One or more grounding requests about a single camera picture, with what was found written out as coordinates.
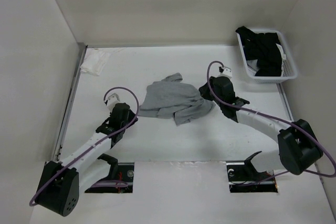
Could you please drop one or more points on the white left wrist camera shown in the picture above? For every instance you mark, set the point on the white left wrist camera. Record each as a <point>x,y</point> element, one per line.
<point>111,101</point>

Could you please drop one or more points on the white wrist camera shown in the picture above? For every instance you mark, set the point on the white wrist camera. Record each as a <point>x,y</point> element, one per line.
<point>111,101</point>
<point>225,72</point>

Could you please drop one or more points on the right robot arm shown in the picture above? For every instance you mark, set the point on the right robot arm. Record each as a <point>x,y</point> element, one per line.
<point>297,152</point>

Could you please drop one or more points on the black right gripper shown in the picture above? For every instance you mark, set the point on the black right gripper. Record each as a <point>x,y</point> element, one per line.
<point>203,92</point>

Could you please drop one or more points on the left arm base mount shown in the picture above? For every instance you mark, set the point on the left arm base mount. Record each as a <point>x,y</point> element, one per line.
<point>118,182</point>

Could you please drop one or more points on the grey tank top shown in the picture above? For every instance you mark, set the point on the grey tank top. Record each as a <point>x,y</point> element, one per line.
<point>170,98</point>

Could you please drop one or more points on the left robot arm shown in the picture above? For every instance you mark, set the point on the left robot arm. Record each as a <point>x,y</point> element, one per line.
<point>62,182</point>

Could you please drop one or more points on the black tank top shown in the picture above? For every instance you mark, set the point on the black tank top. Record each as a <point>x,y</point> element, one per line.
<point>262,50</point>

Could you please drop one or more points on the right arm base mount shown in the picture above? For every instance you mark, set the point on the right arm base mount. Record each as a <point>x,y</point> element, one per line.
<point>244,178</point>

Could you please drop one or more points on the white plastic laundry basket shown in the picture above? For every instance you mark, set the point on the white plastic laundry basket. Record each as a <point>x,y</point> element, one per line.
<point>289,67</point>

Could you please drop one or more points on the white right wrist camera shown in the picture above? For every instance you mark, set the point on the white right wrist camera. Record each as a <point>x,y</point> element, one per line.
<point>225,72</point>

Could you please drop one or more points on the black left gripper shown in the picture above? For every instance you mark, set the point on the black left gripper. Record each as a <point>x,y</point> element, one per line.
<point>131,116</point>

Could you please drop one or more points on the white folded tank top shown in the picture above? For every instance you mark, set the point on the white folded tank top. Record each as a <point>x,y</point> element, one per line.
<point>94,62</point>

